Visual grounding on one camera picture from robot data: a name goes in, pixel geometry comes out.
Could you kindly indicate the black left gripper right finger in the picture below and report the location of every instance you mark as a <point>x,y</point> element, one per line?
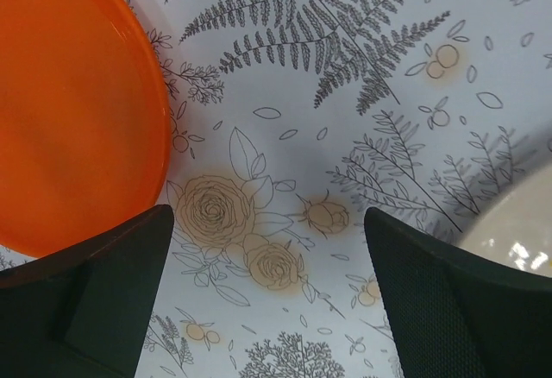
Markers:
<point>455,314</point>

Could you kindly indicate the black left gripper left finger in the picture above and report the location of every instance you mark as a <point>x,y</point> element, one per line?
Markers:
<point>84,311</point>

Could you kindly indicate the floral patterned table mat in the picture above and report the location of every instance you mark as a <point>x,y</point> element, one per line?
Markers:
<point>289,119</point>

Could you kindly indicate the orange plastic plate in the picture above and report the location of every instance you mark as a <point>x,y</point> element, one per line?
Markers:
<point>85,132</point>

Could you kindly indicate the cream green plate upper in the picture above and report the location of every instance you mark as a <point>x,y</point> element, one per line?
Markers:
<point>516,231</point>

